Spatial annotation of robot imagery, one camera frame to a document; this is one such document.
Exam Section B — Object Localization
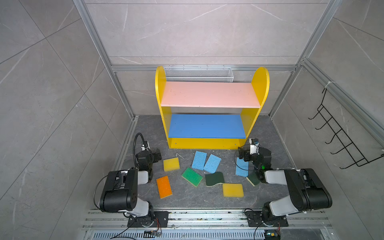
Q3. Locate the right dark green wavy sponge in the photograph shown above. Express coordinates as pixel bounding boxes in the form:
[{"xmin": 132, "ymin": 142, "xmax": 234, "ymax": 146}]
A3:
[{"xmin": 246, "ymin": 172, "xmax": 260, "ymax": 187}]

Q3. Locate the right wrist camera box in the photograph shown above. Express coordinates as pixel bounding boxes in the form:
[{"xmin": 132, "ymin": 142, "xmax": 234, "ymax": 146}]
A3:
[{"xmin": 249, "ymin": 138, "xmax": 259, "ymax": 147}]

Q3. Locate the bright green yellow sponge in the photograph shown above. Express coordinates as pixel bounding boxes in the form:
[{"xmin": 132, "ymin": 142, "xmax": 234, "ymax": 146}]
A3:
[{"xmin": 182, "ymin": 168, "xmax": 203, "ymax": 187}]

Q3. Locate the aluminium rail base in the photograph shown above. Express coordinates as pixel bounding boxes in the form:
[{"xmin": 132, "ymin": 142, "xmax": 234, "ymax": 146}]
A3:
[{"xmin": 80, "ymin": 209, "xmax": 338, "ymax": 240}]

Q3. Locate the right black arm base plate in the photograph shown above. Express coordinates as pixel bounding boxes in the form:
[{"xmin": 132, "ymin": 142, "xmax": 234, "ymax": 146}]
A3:
[{"xmin": 244, "ymin": 210, "xmax": 289, "ymax": 227}]

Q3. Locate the left black corrugated cable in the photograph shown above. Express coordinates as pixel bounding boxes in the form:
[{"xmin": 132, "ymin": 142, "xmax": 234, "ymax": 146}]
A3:
[{"xmin": 132, "ymin": 132, "xmax": 148, "ymax": 167}]

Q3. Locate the yellow shelf with coloured boards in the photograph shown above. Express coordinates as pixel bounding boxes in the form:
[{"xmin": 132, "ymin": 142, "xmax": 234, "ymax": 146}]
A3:
[{"xmin": 155, "ymin": 67, "xmax": 270, "ymax": 150}]

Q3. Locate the dark green wavy sponge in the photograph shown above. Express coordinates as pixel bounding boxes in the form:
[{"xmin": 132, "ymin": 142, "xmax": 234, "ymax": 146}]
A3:
[
  {"xmin": 205, "ymin": 172, "xmax": 225, "ymax": 187},
  {"xmin": 246, "ymin": 172, "xmax": 260, "ymax": 187}
]

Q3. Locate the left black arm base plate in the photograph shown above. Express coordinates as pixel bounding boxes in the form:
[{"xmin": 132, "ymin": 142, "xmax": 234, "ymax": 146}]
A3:
[{"xmin": 127, "ymin": 211, "xmax": 170, "ymax": 228}]

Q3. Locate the black wire hook rack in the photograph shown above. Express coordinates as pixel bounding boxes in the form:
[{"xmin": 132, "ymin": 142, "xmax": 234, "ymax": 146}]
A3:
[{"xmin": 308, "ymin": 88, "xmax": 384, "ymax": 170}]

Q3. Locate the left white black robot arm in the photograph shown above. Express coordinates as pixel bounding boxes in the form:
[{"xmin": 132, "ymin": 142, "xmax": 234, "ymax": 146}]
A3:
[{"xmin": 96, "ymin": 149, "xmax": 162, "ymax": 221}]

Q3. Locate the orange yellow sponge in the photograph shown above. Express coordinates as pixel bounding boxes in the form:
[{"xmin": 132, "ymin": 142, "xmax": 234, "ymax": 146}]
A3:
[{"xmin": 156, "ymin": 176, "xmax": 173, "ymax": 199}]

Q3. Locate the large yellow sponge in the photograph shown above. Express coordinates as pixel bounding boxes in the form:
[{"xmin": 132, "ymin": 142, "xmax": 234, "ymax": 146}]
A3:
[{"xmin": 223, "ymin": 184, "xmax": 244, "ymax": 198}]

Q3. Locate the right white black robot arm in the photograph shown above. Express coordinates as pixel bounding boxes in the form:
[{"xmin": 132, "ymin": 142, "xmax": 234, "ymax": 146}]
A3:
[{"xmin": 238, "ymin": 143, "xmax": 333, "ymax": 221}]

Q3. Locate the small yellow sponge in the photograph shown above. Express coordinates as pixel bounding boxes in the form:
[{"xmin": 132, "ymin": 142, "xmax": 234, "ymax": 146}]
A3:
[{"xmin": 163, "ymin": 157, "xmax": 180, "ymax": 172}]

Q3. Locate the light blue sponge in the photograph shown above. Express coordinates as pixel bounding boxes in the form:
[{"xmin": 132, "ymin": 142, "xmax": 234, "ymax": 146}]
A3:
[
  {"xmin": 204, "ymin": 154, "xmax": 222, "ymax": 174},
  {"xmin": 192, "ymin": 151, "xmax": 207, "ymax": 171},
  {"xmin": 236, "ymin": 158, "xmax": 249, "ymax": 177}
]

